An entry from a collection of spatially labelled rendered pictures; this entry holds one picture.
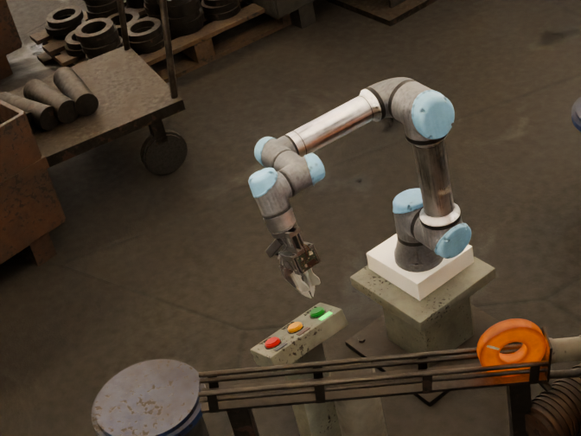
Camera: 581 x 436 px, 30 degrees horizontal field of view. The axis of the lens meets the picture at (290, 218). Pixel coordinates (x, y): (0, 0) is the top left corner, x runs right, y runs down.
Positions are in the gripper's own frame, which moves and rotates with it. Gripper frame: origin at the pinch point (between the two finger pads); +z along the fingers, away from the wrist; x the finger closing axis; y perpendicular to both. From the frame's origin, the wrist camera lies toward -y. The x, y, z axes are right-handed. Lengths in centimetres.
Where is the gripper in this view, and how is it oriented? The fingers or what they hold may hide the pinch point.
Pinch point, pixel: (308, 292)
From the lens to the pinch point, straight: 283.1
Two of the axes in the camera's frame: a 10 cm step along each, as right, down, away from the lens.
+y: 5.1, 1.0, -8.6
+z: 3.7, 8.7, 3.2
